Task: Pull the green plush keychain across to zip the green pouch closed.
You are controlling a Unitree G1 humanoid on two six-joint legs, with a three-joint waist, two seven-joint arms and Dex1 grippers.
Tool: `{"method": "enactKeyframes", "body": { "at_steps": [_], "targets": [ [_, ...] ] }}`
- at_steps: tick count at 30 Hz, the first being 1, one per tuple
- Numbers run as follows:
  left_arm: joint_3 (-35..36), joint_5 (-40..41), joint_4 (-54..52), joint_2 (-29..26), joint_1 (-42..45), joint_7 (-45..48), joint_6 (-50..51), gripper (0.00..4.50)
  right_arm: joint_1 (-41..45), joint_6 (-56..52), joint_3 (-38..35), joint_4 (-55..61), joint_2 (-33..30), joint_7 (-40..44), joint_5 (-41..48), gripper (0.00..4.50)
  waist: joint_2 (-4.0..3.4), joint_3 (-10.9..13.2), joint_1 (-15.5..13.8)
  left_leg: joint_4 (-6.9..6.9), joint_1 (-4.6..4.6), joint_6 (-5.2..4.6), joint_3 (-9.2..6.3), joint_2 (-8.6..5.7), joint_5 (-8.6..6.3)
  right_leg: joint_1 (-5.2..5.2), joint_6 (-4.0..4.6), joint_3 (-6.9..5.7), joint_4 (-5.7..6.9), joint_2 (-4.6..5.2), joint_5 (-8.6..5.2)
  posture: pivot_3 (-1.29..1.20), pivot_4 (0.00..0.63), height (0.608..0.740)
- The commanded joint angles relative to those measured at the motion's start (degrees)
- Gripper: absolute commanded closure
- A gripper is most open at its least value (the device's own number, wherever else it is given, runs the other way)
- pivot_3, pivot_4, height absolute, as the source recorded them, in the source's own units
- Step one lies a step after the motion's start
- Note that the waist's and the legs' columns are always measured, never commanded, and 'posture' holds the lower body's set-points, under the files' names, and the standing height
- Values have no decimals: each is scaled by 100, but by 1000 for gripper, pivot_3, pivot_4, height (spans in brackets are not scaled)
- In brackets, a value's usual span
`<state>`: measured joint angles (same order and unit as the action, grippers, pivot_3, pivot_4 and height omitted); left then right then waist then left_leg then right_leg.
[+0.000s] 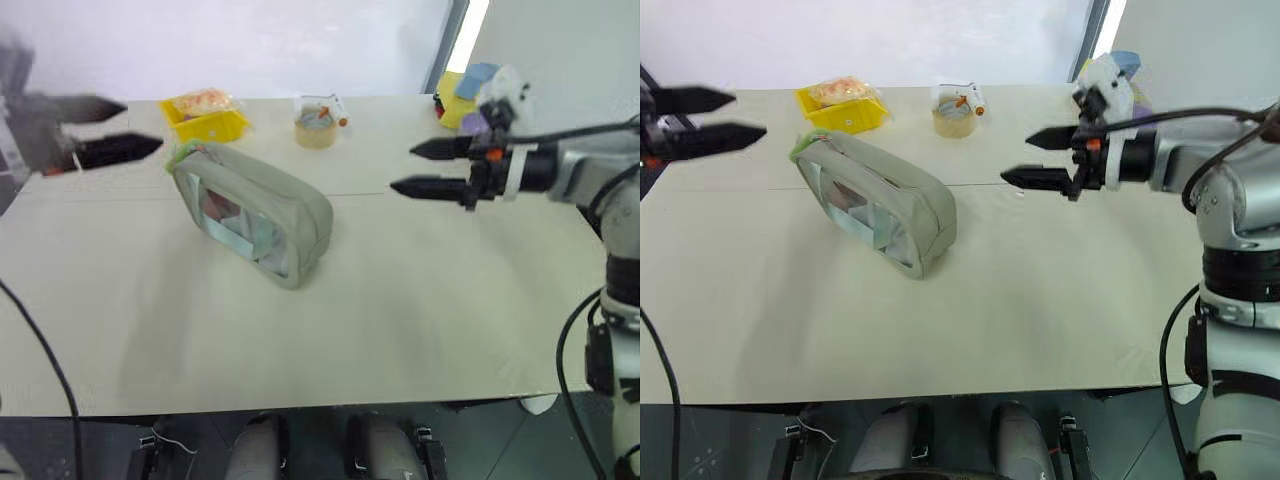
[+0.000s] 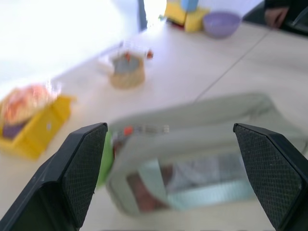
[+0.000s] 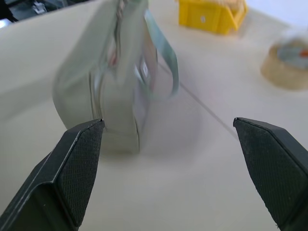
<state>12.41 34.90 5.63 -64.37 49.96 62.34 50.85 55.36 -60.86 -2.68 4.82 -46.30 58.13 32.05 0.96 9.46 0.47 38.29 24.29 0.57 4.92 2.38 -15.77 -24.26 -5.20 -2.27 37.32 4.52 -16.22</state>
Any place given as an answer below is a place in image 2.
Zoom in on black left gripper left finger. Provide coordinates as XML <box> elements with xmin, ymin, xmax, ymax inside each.
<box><xmin>0</xmin><ymin>122</ymin><xmax>108</xmax><ymax>231</ymax></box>

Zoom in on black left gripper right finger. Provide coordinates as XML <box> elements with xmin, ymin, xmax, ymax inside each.
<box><xmin>232</xmin><ymin>123</ymin><xmax>308</xmax><ymax>231</ymax></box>

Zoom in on grey lunch bag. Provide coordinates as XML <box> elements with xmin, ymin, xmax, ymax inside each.
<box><xmin>105</xmin><ymin>92</ymin><xmax>308</xmax><ymax>215</ymax></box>

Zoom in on green object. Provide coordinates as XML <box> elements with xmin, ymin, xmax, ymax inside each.
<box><xmin>96</xmin><ymin>133</ymin><xmax>116</xmax><ymax>187</ymax></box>

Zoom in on yellow plastic bin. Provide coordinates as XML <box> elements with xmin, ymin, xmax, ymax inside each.
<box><xmin>0</xmin><ymin>95</ymin><xmax>77</xmax><ymax>161</ymax></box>

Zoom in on bagged orange snack pack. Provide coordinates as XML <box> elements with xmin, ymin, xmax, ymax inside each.
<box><xmin>0</xmin><ymin>81</ymin><xmax>62</xmax><ymax>126</ymax></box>

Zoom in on round woven basket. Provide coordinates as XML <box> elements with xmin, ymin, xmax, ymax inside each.
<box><xmin>109</xmin><ymin>51</ymin><xmax>146</xmax><ymax>89</ymax></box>

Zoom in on clear wrapped small items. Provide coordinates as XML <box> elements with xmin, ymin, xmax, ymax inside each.
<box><xmin>120</xmin><ymin>38</ymin><xmax>154</xmax><ymax>61</ymax></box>

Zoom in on purple plastic bowl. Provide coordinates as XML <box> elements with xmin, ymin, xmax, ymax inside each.
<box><xmin>203</xmin><ymin>11</ymin><xmax>242</xmax><ymax>39</ymax></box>

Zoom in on dark chair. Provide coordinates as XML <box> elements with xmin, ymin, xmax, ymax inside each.
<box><xmin>243</xmin><ymin>0</ymin><xmax>308</xmax><ymax>37</ymax></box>

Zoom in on yellow box with blue top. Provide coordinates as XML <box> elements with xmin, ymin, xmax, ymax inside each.
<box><xmin>164</xmin><ymin>0</ymin><xmax>210</xmax><ymax>33</ymax></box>

